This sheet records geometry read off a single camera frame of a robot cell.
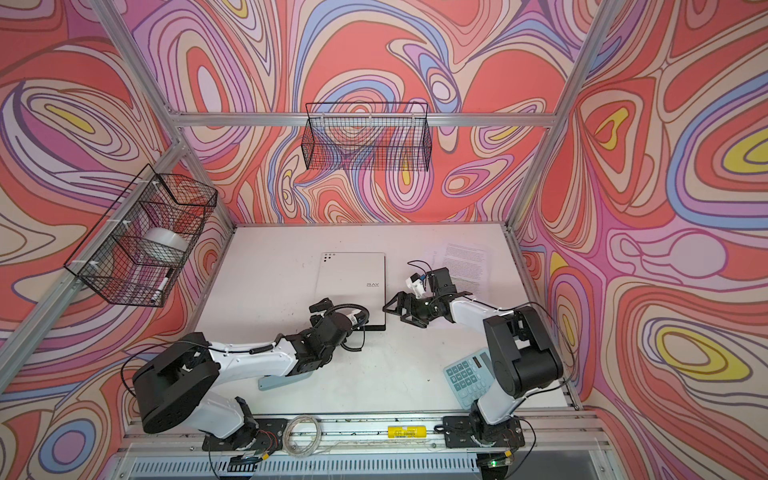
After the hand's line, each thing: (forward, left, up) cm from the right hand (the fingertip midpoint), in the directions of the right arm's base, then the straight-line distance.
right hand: (395, 319), depth 88 cm
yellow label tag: (-29, -2, -4) cm, 29 cm away
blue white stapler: (-16, +35, -3) cm, 39 cm away
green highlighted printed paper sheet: (+23, -28, -6) cm, 37 cm away
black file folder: (+18, +13, -3) cm, 22 cm away
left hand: (+3, +19, +2) cm, 19 cm away
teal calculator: (-16, -20, -5) cm, 26 cm away
